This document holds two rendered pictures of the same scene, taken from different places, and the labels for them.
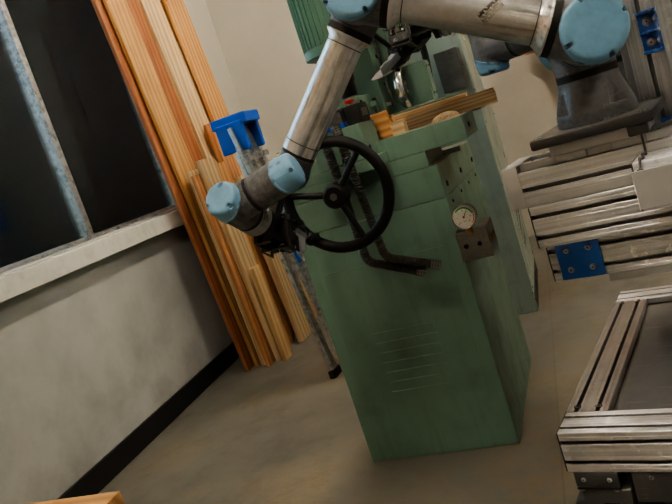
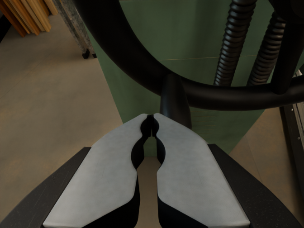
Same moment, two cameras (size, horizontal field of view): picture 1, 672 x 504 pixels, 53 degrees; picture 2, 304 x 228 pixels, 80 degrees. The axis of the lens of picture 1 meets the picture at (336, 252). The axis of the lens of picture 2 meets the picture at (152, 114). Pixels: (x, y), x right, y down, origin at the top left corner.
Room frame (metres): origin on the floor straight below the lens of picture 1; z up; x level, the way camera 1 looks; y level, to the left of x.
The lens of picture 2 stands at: (1.58, 0.09, 0.85)
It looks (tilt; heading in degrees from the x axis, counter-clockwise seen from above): 57 degrees down; 343
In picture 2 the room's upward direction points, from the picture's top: 7 degrees counter-clockwise
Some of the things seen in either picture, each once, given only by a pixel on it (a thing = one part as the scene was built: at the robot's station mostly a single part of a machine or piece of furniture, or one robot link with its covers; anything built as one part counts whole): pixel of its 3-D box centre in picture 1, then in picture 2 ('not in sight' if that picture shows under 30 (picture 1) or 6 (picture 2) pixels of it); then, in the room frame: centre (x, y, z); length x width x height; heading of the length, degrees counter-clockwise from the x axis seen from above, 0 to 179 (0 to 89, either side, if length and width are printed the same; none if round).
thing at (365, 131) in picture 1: (346, 145); not in sight; (1.79, -0.11, 0.91); 0.15 x 0.14 x 0.09; 68
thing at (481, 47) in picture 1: (494, 48); not in sight; (1.63, -0.50, 1.03); 0.11 x 0.08 x 0.11; 38
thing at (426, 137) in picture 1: (360, 157); not in sight; (1.87, -0.15, 0.87); 0.61 x 0.30 x 0.06; 68
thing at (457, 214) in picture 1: (465, 219); not in sight; (1.68, -0.33, 0.65); 0.06 x 0.04 x 0.08; 68
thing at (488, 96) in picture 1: (391, 128); not in sight; (1.94, -0.26, 0.92); 0.60 x 0.02 x 0.04; 68
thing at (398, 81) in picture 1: (403, 87); not in sight; (2.05, -0.34, 1.02); 0.12 x 0.03 x 0.12; 158
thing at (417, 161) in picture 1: (367, 173); not in sight; (1.92, -0.15, 0.82); 0.40 x 0.21 x 0.04; 68
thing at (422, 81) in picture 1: (417, 83); not in sight; (2.08, -0.39, 1.02); 0.09 x 0.07 x 0.12; 68
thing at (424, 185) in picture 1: (389, 184); not in sight; (2.09, -0.22, 0.76); 0.57 x 0.45 x 0.09; 158
